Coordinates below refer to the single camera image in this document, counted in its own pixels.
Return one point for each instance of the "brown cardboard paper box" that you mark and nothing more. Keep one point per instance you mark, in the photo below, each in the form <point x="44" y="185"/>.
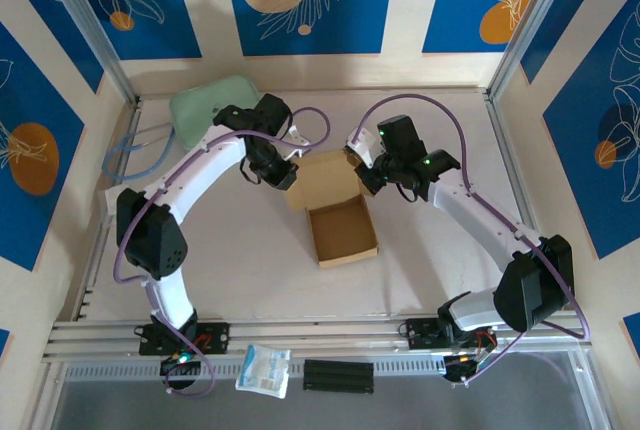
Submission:
<point x="340" y="230"/>

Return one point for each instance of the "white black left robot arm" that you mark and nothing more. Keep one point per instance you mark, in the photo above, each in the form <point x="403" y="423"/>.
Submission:
<point x="155" y="240"/>

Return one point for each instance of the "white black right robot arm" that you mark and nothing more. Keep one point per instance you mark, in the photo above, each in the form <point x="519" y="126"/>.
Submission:
<point x="530" y="295"/>

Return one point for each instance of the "mint green zip pouch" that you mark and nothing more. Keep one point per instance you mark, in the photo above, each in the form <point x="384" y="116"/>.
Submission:
<point x="200" y="105"/>

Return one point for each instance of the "small clear plastic packet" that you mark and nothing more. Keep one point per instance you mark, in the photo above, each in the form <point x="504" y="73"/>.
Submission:
<point x="111" y="200"/>

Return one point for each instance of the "white blue plastic packet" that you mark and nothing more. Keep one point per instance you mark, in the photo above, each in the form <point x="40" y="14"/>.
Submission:
<point x="262" y="370"/>

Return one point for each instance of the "black rectangular block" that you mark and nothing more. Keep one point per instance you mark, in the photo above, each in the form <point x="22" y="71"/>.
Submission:
<point x="339" y="376"/>

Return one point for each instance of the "black right connector board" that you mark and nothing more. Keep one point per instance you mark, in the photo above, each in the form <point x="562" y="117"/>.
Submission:
<point x="457" y="365"/>

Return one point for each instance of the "black connector board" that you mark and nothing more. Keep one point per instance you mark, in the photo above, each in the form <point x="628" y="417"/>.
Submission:
<point x="457" y="365"/>
<point x="172" y="365"/>

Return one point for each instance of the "black left connector board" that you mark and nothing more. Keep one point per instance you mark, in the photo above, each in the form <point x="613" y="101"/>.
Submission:
<point x="172" y="365"/>

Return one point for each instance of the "grey metal panel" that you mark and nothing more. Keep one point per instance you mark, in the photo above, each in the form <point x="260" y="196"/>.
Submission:
<point x="400" y="410"/>

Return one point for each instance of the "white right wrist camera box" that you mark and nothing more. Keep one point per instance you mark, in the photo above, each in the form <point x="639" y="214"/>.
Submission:
<point x="362" y="147"/>

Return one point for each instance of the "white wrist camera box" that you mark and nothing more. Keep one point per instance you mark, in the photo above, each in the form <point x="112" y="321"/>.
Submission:
<point x="362" y="147"/>
<point x="299" y="136"/>

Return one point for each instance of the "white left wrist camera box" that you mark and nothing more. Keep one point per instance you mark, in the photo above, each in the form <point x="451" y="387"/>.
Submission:
<point x="299" y="136"/>

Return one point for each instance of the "aluminium side rail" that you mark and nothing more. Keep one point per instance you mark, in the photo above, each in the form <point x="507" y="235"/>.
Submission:
<point x="86" y="300"/>
<point x="502" y="130"/>

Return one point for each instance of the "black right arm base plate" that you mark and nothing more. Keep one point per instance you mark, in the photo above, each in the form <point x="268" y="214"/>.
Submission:
<point x="420" y="332"/>

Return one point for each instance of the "aluminium cross rail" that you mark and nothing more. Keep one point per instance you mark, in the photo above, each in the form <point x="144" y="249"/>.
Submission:
<point x="325" y="330"/>

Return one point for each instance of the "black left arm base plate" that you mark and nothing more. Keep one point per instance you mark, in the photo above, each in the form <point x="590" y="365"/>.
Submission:
<point x="215" y="337"/>

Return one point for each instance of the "aluminium frame post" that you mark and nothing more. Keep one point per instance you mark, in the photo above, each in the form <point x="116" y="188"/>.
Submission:
<point x="86" y="15"/>
<point x="536" y="15"/>

